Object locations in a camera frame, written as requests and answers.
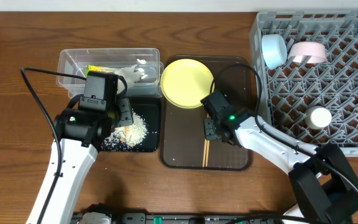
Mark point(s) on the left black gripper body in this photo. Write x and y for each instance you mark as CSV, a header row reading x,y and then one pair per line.
x,y
125,112

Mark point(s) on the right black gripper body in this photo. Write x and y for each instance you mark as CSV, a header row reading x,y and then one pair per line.
x,y
212,130

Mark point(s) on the wooden chopstick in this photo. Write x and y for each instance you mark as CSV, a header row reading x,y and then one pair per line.
x,y
207,155
205,148

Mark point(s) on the rice food scraps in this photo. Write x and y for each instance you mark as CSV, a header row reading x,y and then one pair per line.
x,y
127,137

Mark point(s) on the white tissue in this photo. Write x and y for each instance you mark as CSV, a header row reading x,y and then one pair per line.
x,y
133,76

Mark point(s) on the yellow green snack wrapper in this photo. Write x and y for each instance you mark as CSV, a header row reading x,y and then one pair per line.
x,y
95,68

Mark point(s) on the yellow plate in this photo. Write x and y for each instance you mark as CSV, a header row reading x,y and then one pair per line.
x,y
185,82

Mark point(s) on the light blue bowl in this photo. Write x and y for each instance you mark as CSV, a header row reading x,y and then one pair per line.
x,y
274,50

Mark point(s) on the pale green cup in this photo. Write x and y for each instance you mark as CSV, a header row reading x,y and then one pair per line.
x,y
317,117

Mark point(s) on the pink bowl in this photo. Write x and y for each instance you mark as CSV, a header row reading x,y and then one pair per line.
x,y
302,50

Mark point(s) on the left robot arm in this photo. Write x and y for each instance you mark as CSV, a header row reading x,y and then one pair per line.
x,y
79,131

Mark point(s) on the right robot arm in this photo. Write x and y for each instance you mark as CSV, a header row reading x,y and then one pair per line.
x,y
323,181

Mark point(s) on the grey dishwasher rack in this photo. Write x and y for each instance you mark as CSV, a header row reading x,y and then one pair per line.
x,y
292,88

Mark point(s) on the black tray bin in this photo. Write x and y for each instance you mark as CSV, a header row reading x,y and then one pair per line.
x,y
150,109

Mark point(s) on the brown plastic serving tray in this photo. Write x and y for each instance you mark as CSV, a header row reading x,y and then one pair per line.
x,y
183,137

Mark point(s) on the clear plastic bin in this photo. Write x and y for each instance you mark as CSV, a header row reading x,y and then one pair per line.
x,y
75,61

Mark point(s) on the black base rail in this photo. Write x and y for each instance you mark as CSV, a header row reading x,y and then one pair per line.
x,y
101,213

